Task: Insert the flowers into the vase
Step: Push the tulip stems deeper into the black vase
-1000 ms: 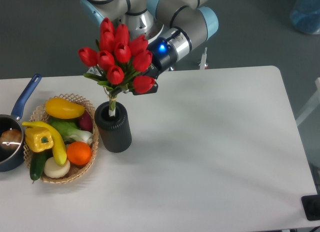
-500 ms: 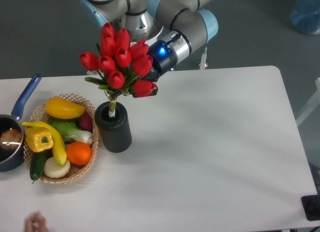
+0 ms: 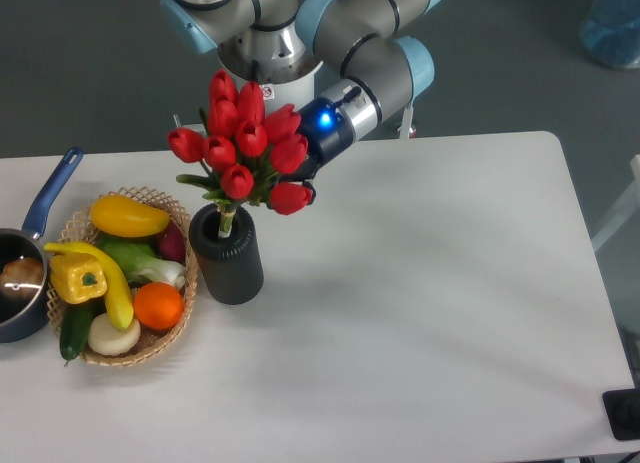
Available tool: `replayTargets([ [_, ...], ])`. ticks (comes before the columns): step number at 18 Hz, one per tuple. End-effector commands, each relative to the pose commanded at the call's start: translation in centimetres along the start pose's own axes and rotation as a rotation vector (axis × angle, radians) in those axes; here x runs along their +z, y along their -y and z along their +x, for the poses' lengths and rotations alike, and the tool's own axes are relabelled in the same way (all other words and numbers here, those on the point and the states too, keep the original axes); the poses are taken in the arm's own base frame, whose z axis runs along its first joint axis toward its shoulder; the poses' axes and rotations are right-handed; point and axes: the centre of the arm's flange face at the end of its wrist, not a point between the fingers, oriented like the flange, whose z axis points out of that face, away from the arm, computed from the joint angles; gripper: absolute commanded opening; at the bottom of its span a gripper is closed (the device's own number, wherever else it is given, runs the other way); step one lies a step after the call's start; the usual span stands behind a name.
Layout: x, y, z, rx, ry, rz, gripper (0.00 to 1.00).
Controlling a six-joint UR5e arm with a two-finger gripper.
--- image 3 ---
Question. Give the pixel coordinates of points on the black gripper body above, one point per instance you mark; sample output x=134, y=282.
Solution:
x=328, y=134

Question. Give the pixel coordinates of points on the red tulip bouquet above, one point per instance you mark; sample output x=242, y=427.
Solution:
x=245, y=152

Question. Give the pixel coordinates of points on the dark grey ribbed vase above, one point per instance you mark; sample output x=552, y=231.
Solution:
x=231, y=267

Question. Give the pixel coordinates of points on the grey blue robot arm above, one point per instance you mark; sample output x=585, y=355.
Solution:
x=340, y=62

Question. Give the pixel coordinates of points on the red onion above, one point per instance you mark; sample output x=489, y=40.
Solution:
x=170, y=243

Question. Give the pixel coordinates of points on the green lettuce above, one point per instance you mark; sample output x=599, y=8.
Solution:
x=140, y=264

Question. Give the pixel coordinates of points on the yellow mango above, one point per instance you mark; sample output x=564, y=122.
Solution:
x=122, y=216

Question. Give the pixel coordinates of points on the orange fruit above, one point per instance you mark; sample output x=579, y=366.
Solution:
x=158, y=306

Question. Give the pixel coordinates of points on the yellow squash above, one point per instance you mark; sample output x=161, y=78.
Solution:
x=118, y=299

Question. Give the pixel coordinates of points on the woven wicker basket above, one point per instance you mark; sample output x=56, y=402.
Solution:
x=79, y=227

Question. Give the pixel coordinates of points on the yellow bell pepper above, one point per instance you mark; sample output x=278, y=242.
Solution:
x=77, y=277

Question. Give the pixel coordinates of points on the white round onion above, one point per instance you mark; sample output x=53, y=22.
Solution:
x=107, y=340

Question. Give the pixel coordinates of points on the green cucumber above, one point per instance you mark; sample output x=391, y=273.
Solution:
x=75, y=327

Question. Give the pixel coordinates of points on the brown food in pan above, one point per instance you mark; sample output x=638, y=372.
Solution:
x=22, y=278

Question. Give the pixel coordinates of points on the blue transparent container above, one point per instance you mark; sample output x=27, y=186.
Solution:
x=610, y=33

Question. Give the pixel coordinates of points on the blue saucepan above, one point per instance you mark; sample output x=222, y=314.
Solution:
x=21, y=318

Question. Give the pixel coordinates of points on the black device at edge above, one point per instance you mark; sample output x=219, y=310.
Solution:
x=622, y=409

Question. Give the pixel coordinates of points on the white frame at right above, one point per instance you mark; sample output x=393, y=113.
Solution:
x=620, y=211

